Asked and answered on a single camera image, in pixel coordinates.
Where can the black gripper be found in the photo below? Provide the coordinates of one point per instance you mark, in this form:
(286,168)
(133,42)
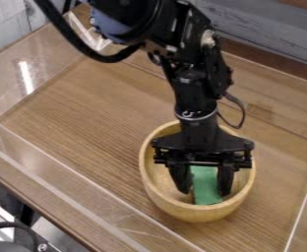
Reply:
(202,144)

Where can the green rectangular block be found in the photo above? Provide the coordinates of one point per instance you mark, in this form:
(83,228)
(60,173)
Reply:
(205,184)

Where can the brown wooden bowl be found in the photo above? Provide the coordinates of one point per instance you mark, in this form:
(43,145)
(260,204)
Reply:
(169,199)

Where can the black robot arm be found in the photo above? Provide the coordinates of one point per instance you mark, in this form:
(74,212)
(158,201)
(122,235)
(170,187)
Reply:
(175,34)

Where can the clear acrylic tray wall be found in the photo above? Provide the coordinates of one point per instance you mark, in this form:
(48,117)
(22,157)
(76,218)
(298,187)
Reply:
(75,117)

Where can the clear acrylic corner bracket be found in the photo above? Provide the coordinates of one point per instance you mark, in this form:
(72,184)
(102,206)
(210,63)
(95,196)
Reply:
(91,37)

